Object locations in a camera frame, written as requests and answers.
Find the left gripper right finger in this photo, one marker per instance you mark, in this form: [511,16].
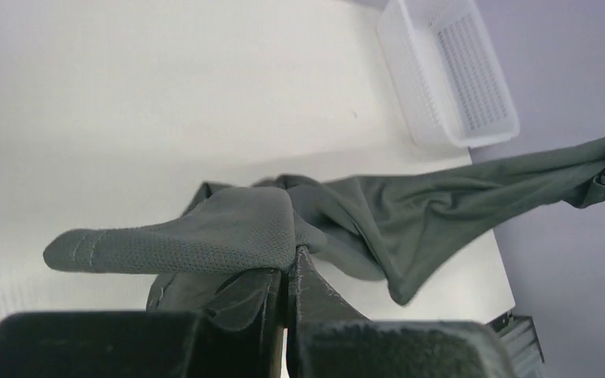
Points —
[327,337]

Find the dark grey t shirt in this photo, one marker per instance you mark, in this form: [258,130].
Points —
[395,228]

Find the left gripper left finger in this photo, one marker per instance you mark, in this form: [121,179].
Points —
[235,334]

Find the aluminium rail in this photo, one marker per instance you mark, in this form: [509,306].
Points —
[519,336]

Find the white plastic basket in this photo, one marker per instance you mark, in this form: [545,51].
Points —
[446,74]

